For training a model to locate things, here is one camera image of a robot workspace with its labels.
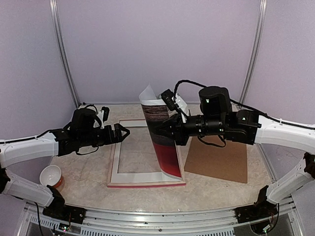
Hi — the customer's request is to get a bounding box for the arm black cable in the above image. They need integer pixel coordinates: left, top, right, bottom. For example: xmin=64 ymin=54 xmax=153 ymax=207
xmin=173 ymin=79 xmax=315 ymax=130
xmin=0 ymin=104 xmax=99 ymax=145

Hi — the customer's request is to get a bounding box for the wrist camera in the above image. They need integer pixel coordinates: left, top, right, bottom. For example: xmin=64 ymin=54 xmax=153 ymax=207
xmin=94 ymin=107 xmax=110 ymax=129
xmin=159 ymin=89 xmax=190 ymax=123

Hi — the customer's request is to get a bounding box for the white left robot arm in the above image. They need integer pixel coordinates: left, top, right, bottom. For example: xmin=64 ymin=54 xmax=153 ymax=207
xmin=0 ymin=105 xmax=130 ymax=219

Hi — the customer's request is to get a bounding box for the aluminium corner post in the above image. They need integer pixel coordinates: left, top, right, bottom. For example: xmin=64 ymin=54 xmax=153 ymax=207
xmin=49 ymin=0 xmax=80 ymax=108
xmin=239 ymin=0 xmax=268 ymax=103

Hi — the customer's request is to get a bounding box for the red and dark photo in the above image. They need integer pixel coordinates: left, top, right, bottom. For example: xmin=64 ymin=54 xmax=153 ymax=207
xmin=139 ymin=85 xmax=182 ymax=179

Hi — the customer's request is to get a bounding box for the left aluminium corner post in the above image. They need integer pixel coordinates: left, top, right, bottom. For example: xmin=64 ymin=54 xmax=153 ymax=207
xmin=49 ymin=0 xmax=80 ymax=108

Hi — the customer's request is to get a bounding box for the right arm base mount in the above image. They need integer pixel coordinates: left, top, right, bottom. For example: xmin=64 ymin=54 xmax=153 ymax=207
xmin=234 ymin=185 xmax=279 ymax=224

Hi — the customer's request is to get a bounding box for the white photo mat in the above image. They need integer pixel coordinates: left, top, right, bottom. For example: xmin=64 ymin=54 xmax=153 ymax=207
xmin=109 ymin=119 xmax=184 ymax=184

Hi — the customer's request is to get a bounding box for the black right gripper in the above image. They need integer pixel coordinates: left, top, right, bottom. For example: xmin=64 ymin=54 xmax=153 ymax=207
xmin=155 ymin=111 xmax=226 ymax=146

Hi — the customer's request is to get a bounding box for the right aluminium corner post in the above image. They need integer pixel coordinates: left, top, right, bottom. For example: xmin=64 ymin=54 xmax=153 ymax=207
xmin=239 ymin=0 xmax=268 ymax=103

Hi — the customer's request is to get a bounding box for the brown backing board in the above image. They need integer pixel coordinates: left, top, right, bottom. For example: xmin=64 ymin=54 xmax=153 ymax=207
xmin=184 ymin=137 xmax=248 ymax=183

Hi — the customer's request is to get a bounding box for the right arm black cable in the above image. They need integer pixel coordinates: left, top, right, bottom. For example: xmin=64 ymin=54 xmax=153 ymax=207
xmin=173 ymin=79 xmax=315 ymax=130

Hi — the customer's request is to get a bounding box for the white bowl orange outside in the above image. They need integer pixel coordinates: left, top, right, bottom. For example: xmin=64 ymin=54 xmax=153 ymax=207
xmin=39 ymin=165 xmax=63 ymax=188

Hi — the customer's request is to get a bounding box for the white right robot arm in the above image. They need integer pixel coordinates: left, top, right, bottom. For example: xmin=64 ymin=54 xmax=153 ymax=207
xmin=155 ymin=86 xmax=315 ymax=218

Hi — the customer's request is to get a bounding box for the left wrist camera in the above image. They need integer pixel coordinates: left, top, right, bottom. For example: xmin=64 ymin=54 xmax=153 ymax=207
xmin=94 ymin=107 xmax=110 ymax=129

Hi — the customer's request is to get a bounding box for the wooden picture frame red edge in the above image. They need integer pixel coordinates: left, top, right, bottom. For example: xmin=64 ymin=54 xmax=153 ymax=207
xmin=107 ymin=118 xmax=187 ymax=189

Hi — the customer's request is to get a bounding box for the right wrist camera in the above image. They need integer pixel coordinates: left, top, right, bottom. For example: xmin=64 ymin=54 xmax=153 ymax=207
xmin=159 ymin=89 xmax=190 ymax=123

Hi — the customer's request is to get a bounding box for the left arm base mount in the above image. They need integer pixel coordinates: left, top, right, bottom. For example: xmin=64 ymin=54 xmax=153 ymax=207
xmin=43 ymin=185 xmax=86 ymax=224

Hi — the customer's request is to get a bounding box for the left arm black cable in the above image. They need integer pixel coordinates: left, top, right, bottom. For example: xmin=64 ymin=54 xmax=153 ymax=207
xmin=0 ymin=104 xmax=99 ymax=145

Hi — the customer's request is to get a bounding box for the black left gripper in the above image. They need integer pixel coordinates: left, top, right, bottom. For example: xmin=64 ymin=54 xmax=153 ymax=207
xmin=78 ymin=123 xmax=129 ymax=147

